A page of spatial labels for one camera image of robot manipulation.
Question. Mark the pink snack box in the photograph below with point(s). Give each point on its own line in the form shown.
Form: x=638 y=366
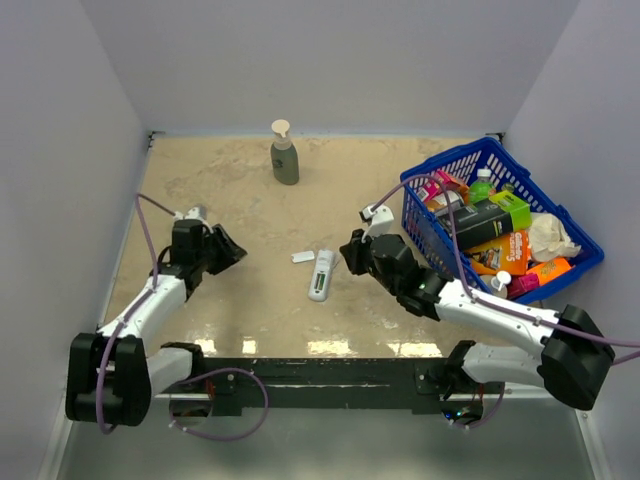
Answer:
x=441 y=181

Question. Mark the black and green box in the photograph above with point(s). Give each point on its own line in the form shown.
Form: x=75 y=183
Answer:
x=500 y=214

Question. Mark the green drink bottle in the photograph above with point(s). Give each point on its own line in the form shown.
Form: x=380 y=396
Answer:
x=482 y=188

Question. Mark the blue plastic basket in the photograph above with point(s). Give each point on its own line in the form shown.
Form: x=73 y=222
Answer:
x=463 y=161

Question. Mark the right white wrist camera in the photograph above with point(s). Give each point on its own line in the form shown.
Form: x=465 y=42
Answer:
x=378 y=220

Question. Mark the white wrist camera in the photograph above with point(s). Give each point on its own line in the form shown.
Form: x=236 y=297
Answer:
x=378 y=220
x=197 y=212

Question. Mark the brown label can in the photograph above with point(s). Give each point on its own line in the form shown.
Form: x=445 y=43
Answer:
x=439 y=204

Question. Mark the orange razor package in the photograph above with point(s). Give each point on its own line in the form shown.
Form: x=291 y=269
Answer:
x=509 y=253

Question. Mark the white cap bottle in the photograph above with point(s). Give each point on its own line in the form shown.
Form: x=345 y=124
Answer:
x=498 y=283

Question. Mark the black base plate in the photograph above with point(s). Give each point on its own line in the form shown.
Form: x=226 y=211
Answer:
x=418 y=385

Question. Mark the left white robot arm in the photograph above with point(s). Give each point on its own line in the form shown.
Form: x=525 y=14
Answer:
x=111 y=380

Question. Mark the white remote control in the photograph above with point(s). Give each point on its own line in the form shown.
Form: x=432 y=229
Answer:
x=323 y=269

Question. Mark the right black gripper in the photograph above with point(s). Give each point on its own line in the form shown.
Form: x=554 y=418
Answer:
x=353 y=252

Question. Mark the crumpled beige cloth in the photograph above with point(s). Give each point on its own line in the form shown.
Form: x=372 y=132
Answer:
x=548 y=239

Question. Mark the orange snack bag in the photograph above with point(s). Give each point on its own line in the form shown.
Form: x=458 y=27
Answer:
x=537 y=276

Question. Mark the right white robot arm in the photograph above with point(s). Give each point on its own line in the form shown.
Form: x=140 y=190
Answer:
x=562 y=352

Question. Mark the white battery cover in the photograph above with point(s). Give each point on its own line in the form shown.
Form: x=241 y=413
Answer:
x=301 y=257

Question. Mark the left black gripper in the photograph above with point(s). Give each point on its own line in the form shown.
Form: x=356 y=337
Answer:
x=227 y=248

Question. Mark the grey soap dispenser bottle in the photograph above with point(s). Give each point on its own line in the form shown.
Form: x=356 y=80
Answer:
x=284 y=156

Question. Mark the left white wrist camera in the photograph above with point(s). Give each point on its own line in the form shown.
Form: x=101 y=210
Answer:
x=197 y=212

